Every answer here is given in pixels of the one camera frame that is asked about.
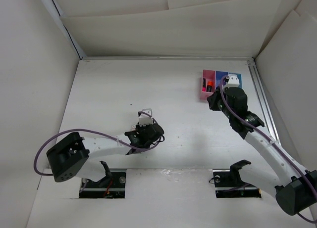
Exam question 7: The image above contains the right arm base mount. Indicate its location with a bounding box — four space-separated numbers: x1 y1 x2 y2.
209 160 262 198

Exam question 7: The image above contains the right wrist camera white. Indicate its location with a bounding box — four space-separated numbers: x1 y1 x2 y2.
223 74 240 88

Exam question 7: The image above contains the pink container box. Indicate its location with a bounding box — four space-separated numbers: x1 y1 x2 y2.
200 69 216 100

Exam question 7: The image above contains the dark blue container box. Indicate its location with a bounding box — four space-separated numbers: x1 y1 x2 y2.
215 71 228 89

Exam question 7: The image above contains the orange highlighter black body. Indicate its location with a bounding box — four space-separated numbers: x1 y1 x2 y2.
206 81 213 92

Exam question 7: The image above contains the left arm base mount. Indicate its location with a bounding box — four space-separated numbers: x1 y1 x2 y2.
79 161 127 199

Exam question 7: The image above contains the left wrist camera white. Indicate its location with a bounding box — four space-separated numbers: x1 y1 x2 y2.
138 108 153 127

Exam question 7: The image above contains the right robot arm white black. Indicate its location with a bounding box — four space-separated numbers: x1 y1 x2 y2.
207 87 317 216

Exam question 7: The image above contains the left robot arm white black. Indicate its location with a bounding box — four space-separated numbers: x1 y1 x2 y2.
47 123 164 187

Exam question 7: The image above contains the light blue container box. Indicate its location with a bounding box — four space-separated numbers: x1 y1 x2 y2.
227 73 242 88

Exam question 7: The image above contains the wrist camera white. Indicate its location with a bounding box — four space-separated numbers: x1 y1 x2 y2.
223 74 240 88
138 108 153 127

